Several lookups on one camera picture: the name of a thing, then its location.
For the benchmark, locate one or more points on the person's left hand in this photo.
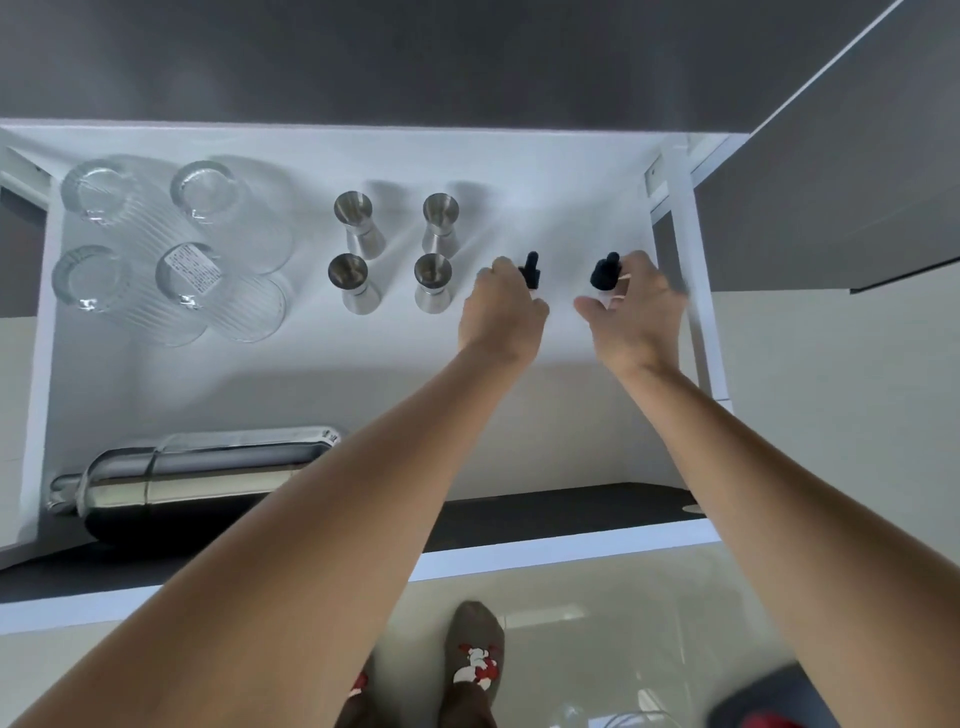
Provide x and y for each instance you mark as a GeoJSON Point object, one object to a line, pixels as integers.
{"type": "Point", "coordinates": [499, 322]}

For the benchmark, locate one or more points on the person's right forearm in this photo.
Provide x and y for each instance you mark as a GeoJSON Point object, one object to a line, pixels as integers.
{"type": "Point", "coordinates": [787, 540]}

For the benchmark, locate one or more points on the dark blue and red garment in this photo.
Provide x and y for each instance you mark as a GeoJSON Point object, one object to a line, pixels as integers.
{"type": "Point", "coordinates": [772, 701]}

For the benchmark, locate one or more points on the black bottle pourer stopper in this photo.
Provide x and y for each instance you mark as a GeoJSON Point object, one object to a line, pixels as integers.
{"type": "Point", "coordinates": [604, 274]}
{"type": "Point", "coordinates": [531, 271]}

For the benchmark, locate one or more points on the person's right thumb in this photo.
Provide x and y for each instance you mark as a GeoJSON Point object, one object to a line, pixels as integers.
{"type": "Point", "coordinates": [591, 306]}

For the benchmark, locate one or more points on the steel cocktail shaker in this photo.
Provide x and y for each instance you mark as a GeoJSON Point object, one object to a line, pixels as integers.
{"type": "Point", "coordinates": [195, 480]}

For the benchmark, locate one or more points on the steel cocktail jigger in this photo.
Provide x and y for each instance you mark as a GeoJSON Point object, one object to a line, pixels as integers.
{"type": "Point", "coordinates": [358, 221]}
{"type": "Point", "coordinates": [352, 283]}
{"type": "Point", "coordinates": [433, 283]}
{"type": "Point", "coordinates": [440, 221]}

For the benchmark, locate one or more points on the person's right hand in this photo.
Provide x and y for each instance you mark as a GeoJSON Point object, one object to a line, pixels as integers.
{"type": "Point", "coordinates": [645, 322]}

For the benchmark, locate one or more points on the labelled clear ribbed drinking glass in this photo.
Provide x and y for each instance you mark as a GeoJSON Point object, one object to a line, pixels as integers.
{"type": "Point", "coordinates": [195, 274]}

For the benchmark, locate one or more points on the person's left forearm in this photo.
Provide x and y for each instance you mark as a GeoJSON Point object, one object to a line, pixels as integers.
{"type": "Point", "coordinates": [300, 540]}

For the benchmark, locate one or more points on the grey cabinet door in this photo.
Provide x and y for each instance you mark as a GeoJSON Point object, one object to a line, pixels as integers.
{"type": "Point", "coordinates": [840, 165]}

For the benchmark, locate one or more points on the person's left thumb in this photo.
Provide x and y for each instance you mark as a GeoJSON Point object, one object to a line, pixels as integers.
{"type": "Point", "coordinates": [537, 309]}

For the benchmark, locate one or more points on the brown trousers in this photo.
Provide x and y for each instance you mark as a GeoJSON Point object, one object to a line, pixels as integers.
{"type": "Point", "coordinates": [450, 709]}

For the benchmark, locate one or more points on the olive patterned sock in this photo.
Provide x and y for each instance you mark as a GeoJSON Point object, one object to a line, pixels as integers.
{"type": "Point", "coordinates": [361, 679]}
{"type": "Point", "coordinates": [472, 649]}

